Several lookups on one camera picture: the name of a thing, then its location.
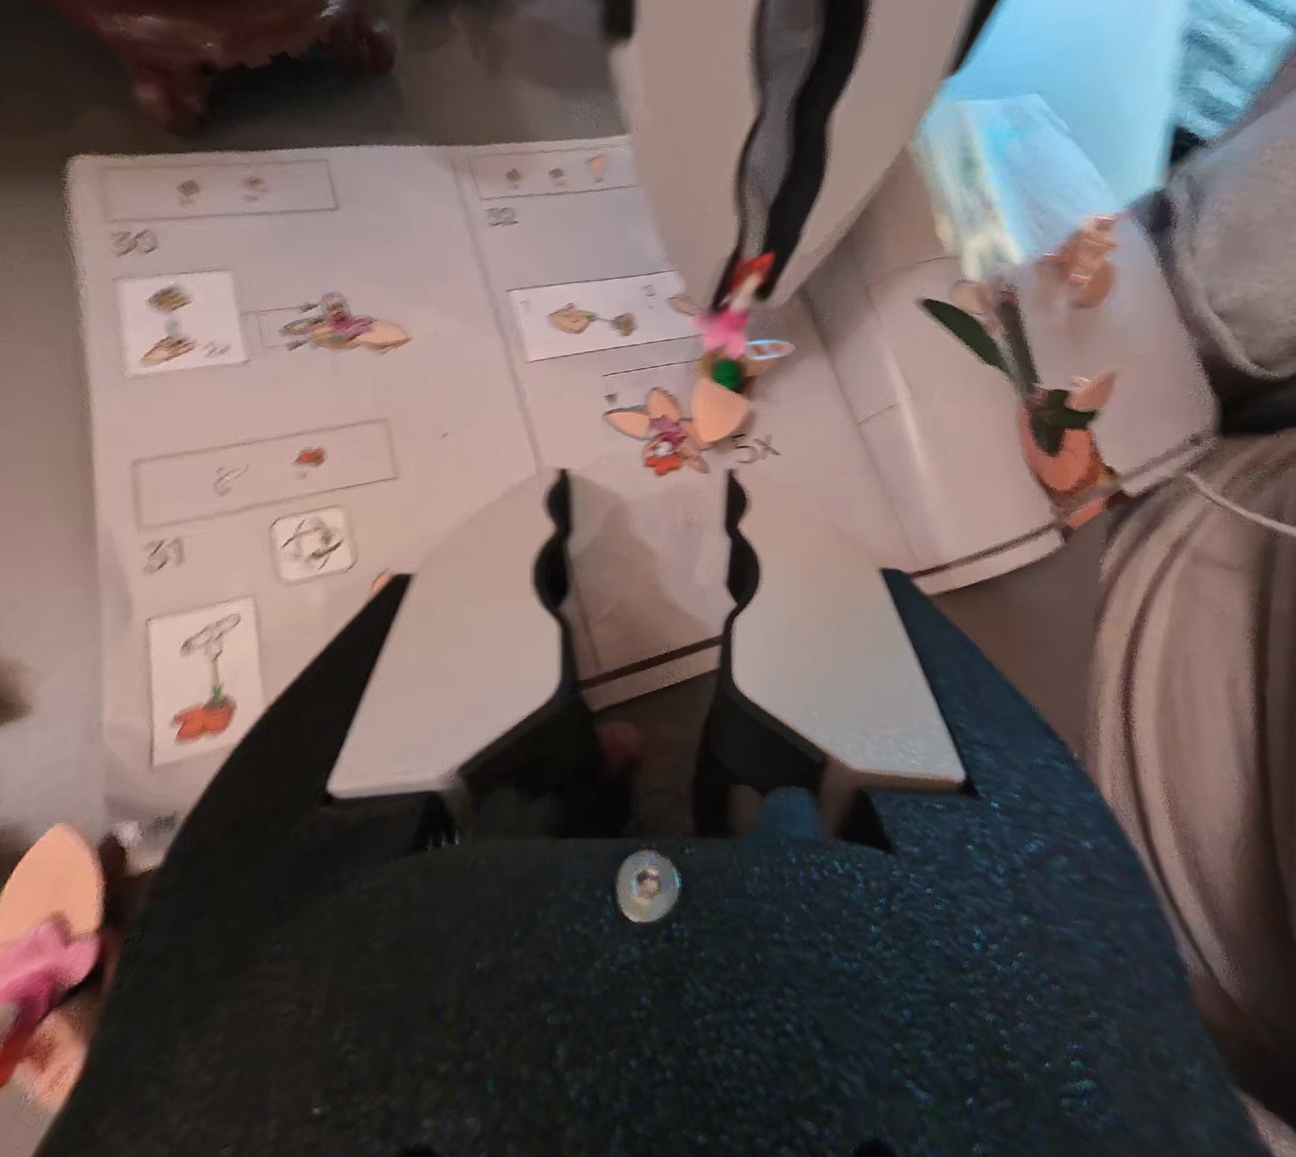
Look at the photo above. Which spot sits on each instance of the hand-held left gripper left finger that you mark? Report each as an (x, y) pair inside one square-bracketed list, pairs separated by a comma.
[(466, 662)]

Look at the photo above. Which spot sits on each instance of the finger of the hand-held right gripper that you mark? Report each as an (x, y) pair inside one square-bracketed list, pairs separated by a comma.
[(688, 64), (891, 84)]

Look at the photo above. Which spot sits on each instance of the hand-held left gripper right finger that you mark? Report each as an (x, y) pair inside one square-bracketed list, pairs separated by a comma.
[(830, 662)]

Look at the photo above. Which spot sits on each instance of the small toy brick orchid flower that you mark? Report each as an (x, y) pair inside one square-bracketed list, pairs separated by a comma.
[(720, 413)]

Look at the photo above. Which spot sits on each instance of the grey desk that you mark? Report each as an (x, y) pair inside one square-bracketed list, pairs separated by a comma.
[(486, 74)]

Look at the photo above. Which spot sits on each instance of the tan toy brick petal cluster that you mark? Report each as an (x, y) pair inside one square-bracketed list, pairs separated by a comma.
[(1088, 252)]

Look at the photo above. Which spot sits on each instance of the toy brick instruction booklet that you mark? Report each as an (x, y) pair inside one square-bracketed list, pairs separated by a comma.
[(303, 389)]

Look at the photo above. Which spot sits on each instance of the person's grey sweater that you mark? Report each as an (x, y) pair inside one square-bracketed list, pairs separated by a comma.
[(1245, 267)]

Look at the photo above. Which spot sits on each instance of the assembled toy brick orchid flower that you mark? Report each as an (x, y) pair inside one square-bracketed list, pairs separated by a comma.
[(46, 883)]

